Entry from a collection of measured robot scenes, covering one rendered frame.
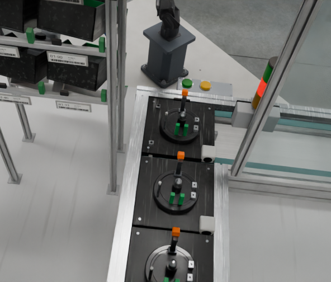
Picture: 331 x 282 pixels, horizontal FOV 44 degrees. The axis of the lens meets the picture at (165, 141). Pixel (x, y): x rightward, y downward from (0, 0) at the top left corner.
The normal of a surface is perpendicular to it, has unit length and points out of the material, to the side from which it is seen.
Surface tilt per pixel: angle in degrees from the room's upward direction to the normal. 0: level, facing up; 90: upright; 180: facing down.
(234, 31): 0
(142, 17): 0
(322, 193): 90
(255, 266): 0
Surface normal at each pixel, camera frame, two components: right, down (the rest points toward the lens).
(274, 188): -0.07, 0.81
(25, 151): 0.10, -0.58
